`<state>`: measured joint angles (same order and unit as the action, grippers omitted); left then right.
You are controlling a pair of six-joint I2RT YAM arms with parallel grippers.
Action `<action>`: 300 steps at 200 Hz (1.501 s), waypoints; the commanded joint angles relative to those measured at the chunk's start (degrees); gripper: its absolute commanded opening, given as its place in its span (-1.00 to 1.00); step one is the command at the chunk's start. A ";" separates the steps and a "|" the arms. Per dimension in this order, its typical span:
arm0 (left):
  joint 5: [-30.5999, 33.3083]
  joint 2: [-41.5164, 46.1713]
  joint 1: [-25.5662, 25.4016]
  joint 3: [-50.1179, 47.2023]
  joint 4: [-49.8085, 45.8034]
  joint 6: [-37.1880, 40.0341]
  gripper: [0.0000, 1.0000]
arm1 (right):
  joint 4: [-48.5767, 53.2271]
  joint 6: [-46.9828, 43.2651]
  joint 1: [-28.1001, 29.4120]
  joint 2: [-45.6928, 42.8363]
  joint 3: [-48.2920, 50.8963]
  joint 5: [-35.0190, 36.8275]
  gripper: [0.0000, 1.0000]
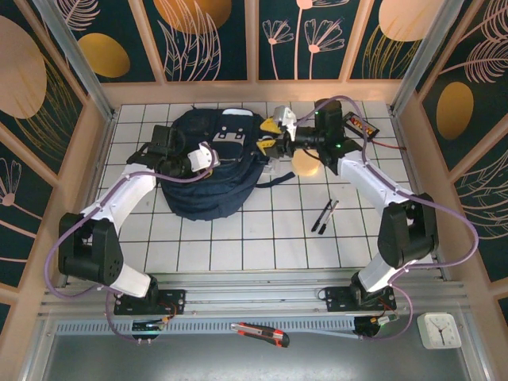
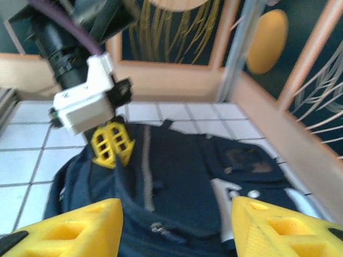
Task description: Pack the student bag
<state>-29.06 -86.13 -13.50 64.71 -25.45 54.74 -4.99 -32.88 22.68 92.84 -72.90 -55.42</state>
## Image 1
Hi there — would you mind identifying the navy blue backpack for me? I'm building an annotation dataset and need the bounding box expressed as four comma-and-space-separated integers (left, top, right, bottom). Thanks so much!
126, 105, 297, 221

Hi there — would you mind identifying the black charger with red connectors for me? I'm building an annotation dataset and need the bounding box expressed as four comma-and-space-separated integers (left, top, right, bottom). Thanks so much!
344, 113, 379, 140

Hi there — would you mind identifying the round wooden disc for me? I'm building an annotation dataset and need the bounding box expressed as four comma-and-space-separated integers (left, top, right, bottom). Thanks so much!
291, 152, 321, 179

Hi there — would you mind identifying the dark panel with pink flowers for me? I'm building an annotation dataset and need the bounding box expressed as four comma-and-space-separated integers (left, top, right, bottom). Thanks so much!
257, 0, 364, 83
0, 121, 56, 289

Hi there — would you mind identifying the dark panel with leaf outlines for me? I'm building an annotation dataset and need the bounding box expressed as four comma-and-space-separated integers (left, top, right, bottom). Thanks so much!
451, 144, 508, 283
143, 0, 249, 83

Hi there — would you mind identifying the dark panel with peach circle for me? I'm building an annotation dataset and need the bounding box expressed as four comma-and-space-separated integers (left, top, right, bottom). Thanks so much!
348, 0, 433, 81
0, 11, 87, 178

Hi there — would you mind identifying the dark panel with yellow ovals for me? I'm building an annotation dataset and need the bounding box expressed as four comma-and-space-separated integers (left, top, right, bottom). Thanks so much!
49, 0, 160, 84

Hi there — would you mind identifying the dark panel with fern leaves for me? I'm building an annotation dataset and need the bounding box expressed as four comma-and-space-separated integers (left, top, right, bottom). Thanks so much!
418, 0, 508, 174

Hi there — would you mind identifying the red and black utility knife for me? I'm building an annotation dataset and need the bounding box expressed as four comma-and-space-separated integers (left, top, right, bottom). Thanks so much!
229, 321, 291, 349

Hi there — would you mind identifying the small controller board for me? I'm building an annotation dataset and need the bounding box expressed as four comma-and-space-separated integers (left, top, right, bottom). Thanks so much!
354, 315, 400, 337
132, 320, 168, 333

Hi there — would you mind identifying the white square alarm clock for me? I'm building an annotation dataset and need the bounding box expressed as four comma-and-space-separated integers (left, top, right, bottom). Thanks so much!
416, 312, 464, 350

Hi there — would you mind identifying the thin red wire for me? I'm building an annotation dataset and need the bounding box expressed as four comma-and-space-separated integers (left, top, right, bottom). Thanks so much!
371, 137, 409, 152

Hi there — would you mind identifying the aluminium frame post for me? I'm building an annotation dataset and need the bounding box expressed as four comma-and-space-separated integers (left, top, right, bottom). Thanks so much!
391, 0, 464, 117
32, 0, 118, 121

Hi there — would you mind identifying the aluminium mounting rail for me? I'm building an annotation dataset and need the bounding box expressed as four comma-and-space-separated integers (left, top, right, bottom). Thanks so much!
39, 269, 468, 318

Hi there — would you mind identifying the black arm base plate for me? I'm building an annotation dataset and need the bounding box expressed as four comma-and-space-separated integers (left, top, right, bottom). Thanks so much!
114, 289, 187, 317
325, 285, 397, 313

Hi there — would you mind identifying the purple cable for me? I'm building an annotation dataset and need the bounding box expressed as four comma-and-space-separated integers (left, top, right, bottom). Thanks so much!
43, 152, 221, 344
295, 94, 479, 341

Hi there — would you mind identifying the grey slotted cable duct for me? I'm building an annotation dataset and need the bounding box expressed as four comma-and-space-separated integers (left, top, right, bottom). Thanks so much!
55, 317, 358, 339

